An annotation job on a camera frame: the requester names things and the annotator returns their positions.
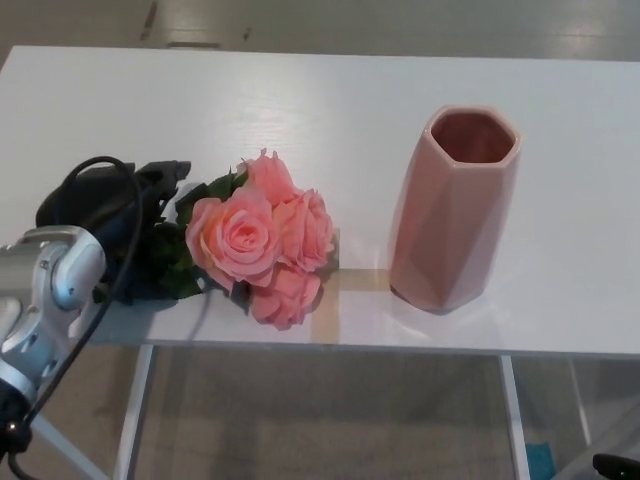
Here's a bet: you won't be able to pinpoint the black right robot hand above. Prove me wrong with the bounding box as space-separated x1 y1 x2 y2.
592 453 640 480

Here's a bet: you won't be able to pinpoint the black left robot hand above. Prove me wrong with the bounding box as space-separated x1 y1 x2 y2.
34 158 194 271

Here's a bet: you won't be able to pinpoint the pink rose bouquet green leaves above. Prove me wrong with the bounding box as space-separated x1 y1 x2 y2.
92 148 337 330

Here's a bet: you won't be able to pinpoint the pink faceted ceramic vase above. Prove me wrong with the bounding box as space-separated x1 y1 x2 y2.
388 103 524 314

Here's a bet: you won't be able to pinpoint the thin white table leg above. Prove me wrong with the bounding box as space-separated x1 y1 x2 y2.
569 357 594 446

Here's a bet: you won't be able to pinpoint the teal floor tape patch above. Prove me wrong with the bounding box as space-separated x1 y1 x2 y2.
530 439 554 480

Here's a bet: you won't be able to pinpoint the light blue metal bar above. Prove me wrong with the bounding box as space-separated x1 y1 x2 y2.
29 414 96 480

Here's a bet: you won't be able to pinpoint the long beige tape strip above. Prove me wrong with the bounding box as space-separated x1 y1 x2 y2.
339 268 391 291

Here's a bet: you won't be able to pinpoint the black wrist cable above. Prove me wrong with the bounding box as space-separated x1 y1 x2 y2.
7 155 146 480

